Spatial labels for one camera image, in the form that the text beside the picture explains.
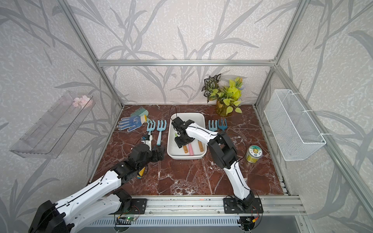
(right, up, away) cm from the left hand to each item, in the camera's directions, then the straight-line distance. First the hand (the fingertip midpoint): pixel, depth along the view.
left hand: (159, 149), depth 82 cm
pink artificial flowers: (-39, +26, -6) cm, 47 cm away
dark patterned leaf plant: (+32, +42, +22) cm, 57 cm away
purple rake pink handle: (+17, -3, +11) cm, 21 cm away
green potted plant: (+43, +32, +19) cm, 57 cm away
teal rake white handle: (-12, +9, +23) cm, 28 cm away
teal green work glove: (-25, +23, +33) cm, 47 cm away
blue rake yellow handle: (+40, +11, +24) cm, 48 cm away
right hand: (+11, +1, +14) cm, 18 cm away
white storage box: (+21, -3, +12) cm, 24 cm away
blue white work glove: (-28, +14, +26) cm, 41 cm away
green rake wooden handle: (+24, -1, +13) cm, 27 cm away
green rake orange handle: (+14, -3, +11) cm, 18 cm away
